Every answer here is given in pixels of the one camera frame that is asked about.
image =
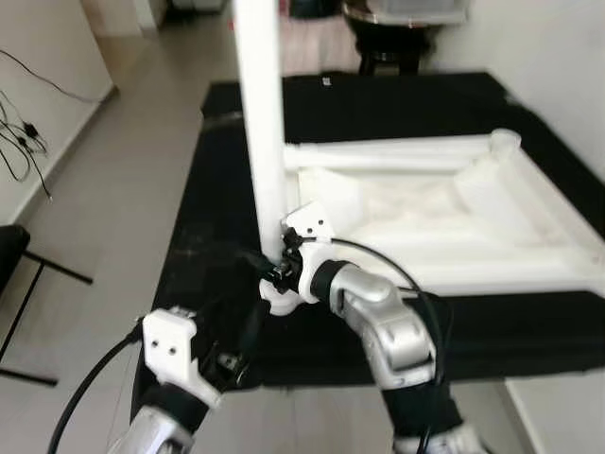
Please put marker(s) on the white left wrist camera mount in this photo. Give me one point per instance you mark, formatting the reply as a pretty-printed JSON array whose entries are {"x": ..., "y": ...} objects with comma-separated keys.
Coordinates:
[{"x": 170, "y": 350}]

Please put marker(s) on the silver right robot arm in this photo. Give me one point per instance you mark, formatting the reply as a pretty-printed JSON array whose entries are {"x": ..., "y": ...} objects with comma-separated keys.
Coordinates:
[{"x": 388, "y": 322}]

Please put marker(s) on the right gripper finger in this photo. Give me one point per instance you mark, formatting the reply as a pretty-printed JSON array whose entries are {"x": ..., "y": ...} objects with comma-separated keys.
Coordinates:
[{"x": 253, "y": 261}]

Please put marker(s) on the black stool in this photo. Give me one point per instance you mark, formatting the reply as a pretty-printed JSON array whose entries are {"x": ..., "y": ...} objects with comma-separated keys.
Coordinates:
[{"x": 388, "y": 52}]

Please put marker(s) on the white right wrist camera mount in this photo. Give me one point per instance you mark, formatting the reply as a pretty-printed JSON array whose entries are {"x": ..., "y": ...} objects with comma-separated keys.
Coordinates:
[{"x": 310, "y": 222}]

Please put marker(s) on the black folding chair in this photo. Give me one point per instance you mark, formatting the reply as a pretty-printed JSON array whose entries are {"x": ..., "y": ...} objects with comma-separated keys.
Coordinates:
[{"x": 9, "y": 251}]

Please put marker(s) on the white plastic table top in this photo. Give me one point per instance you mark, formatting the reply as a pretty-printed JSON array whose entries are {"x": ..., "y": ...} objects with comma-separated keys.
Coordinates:
[{"x": 529, "y": 246}]

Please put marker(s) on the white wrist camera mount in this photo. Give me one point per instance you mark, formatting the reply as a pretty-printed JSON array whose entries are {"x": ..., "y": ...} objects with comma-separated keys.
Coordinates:
[
  {"x": 310, "y": 222},
  {"x": 170, "y": 350}
]

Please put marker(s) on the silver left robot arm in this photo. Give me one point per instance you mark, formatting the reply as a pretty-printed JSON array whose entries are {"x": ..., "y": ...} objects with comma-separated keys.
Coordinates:
[{"x": 161, "y": 430}]

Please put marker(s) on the beige floor mat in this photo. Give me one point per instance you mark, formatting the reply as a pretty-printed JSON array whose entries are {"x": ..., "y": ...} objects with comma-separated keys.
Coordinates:
[{"x": 321, "y": 47}]

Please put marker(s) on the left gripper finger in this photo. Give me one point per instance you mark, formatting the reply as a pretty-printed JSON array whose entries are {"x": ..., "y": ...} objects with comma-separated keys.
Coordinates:
[{"x": 253, "y": 333}]

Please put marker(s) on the black table cloth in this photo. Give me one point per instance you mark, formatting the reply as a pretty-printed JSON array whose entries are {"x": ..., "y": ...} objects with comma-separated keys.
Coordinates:
[{"x": 397, "y": 104}]

